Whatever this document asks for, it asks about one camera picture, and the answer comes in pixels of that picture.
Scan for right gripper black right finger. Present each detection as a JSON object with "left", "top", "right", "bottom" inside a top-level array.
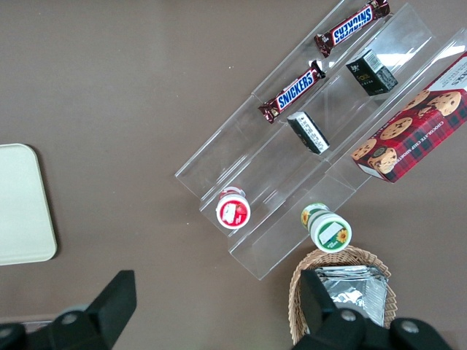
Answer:
[{"left": 293, "top": 270, "right": 392, "bottom": 350}]

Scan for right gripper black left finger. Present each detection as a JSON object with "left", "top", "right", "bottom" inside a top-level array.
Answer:
[{"left": 27, "top": 270, "right": 138, "bottom": 350}]

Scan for light wicker basket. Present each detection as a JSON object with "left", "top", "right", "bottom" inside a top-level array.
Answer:
[{"left": 289, "top": 246, "right": 398, "bottom": 347}]

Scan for beige plastic tray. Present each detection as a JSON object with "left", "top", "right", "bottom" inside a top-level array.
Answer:
[{"left": 0, "top": 143, "right": 58, "bottom": 266}]

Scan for silver foil pack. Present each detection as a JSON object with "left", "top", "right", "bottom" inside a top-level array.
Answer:
[
  {"left": 315, "top": 265, "right": 387, "bottom": 280},
  {"left": 314, "top": 271, "right": 387, "bottom": 329}
]

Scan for green lid snack cup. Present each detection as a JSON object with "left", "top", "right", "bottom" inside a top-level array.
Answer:
[{"left": 300, "top": 203, "right": 353, "bottom": 253}]

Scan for red lid snack cup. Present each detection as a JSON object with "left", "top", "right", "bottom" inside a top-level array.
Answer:
[{"left": 215, "top": 186, "right": 252, "bottom": 230}]

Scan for clear acrylic tiered stand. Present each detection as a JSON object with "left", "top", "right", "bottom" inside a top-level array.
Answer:
[{"left": 174, "top": 0, "right": 467, "bottom": 281}]

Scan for small black carton box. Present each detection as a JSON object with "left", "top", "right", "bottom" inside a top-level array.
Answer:
[
  {"left": 286, "top": 111, "right": 331, "bottom": 156},
  {"left": 345, "top": 49, "right": 399, "bottom": 98}
]

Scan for red tartan cookie box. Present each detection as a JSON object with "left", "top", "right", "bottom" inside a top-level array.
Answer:
[{"left": 350, "top": 50, "right": 467, "bottom": 184}]

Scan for Snickers chocolate bar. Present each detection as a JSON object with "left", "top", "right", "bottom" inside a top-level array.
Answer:
[
  {"left": 258, "top": 60, "right": 327, "bottom": 125},
  {"left": 314, "top": 0, "right": 390, "bottom": 59}
]

